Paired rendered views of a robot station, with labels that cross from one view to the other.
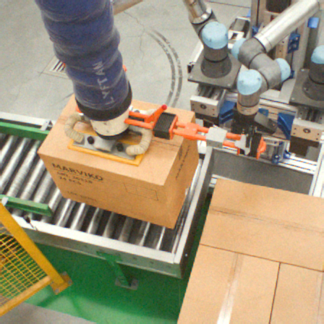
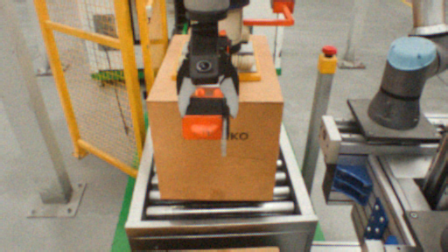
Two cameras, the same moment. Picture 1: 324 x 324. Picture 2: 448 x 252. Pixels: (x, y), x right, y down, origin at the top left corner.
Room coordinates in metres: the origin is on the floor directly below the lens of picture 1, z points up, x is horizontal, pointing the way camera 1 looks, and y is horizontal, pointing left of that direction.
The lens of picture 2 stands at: (0.76, -0.86, 1.57)
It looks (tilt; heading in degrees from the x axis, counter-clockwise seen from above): 34 degrees down; 61
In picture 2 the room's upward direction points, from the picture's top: straight up
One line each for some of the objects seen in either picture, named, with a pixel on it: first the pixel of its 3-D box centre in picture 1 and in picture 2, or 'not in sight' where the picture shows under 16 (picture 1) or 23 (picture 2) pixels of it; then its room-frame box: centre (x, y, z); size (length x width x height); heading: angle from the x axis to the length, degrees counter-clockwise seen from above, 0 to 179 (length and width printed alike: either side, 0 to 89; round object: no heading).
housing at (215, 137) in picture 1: (216, 137); (210, 87); (1.08, -0.23, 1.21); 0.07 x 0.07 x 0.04; 60
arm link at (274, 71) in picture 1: (268, 71); not in sight; (1.08, -0.41, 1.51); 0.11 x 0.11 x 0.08; 24
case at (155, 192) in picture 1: (124, 158); (218, 108); (1.31, 0.17, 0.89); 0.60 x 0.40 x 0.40; 60
